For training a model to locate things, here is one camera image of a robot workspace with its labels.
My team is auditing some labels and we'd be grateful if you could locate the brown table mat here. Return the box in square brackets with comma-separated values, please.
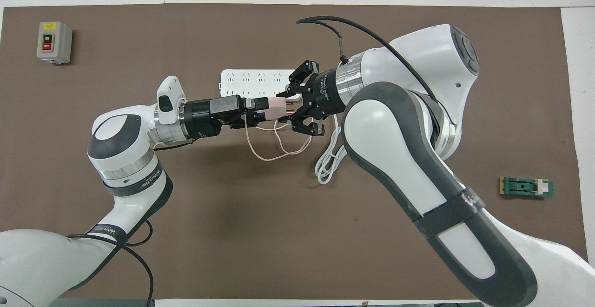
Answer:
[0, 3, 592, 300]

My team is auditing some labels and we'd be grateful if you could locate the green knife switch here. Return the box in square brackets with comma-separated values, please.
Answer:
[499, 177, 555, 200]

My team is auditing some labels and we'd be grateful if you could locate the white power strip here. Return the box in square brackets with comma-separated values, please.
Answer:
[219, 69, 303, 102]

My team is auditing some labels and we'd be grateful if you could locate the pink charging cable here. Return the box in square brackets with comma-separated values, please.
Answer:
[244, 116, 312, 162]

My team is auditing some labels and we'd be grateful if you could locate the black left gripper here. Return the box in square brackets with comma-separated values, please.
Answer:
[179, 95, 271, 140]

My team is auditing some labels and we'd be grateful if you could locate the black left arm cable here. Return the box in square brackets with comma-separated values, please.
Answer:
[67, 220, 155, 307]

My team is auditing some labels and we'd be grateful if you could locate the grey on-off switch box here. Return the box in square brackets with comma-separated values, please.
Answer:
[37, 21, 73, 65]

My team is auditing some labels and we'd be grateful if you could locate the pink charger adapter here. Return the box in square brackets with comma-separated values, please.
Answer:
[267, 96, 297, 120]

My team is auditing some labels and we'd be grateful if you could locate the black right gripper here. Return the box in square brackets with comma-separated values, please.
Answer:
[276, 59, 347, 137]

